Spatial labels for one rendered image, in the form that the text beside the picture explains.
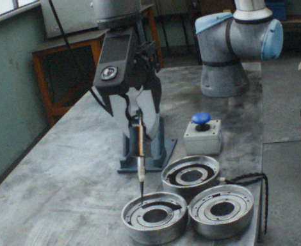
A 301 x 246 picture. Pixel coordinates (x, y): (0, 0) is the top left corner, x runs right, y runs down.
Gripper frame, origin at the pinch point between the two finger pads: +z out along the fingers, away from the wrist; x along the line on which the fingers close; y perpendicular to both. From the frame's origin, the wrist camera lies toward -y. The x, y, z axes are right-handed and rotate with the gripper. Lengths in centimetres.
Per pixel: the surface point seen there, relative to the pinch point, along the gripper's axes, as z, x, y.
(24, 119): 63, 153, 161
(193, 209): 9.9, -8.7, -7.2
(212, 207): 10.3, -11.8, -6.5
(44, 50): 18, 131, 181
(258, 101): 13.1, -18.6, 41.6
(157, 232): 9.5, -4.5, -13.6
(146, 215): 10.7, -1.0, -7.7
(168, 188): 9.6, -3.4, -1.2
